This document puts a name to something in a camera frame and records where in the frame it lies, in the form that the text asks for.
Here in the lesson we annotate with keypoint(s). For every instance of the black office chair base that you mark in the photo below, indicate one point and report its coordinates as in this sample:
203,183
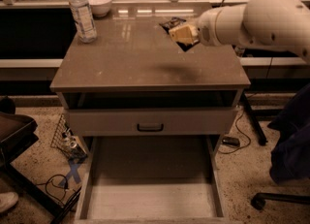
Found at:
290,158

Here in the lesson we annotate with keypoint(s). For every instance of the white ceramic bowl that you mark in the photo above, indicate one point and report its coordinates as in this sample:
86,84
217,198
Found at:
100,7

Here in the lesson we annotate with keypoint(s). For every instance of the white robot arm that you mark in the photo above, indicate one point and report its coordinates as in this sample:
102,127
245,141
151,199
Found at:
281,25

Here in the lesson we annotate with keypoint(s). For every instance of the blue tape cross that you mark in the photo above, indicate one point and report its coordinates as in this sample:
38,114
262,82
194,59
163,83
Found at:
73,172

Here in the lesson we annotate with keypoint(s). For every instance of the clear plastic water bottle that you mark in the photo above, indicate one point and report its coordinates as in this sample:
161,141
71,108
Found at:
84,21

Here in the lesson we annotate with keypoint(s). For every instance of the dark chair at left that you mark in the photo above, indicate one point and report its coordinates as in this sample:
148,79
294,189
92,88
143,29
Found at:
16,135

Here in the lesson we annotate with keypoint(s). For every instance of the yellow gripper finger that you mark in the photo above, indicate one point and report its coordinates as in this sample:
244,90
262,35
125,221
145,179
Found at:
186,34

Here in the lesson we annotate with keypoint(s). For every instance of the black power adapter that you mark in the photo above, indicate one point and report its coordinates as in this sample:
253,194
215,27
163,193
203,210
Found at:
231,141

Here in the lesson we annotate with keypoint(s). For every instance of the white shoe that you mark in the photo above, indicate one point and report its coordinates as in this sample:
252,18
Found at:
7,201

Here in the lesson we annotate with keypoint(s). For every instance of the grey drawer cabinet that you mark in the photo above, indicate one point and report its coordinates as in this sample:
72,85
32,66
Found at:
134,64

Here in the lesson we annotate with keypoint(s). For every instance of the closed drawer with black handle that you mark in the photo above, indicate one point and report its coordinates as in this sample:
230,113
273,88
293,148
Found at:
148,122

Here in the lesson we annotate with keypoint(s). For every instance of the open bottom drawer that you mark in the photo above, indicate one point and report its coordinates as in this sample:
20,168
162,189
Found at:
151,180

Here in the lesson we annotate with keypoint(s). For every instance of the wire basket with items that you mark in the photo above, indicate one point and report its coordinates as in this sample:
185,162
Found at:
66,142

